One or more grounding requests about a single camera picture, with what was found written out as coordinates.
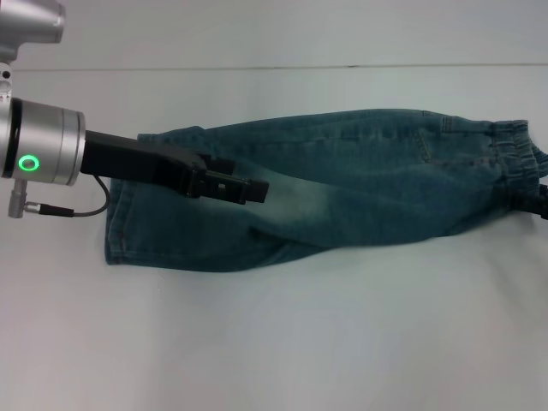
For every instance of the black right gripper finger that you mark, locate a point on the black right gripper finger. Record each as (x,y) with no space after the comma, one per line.
(533,199)

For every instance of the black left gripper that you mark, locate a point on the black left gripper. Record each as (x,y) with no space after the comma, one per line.
(141,162)

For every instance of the blue denim shorts with print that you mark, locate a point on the blue denim shorts with print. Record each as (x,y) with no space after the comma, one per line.
(364,184)

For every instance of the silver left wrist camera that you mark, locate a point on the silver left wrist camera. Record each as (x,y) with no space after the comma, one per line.
(38,21)

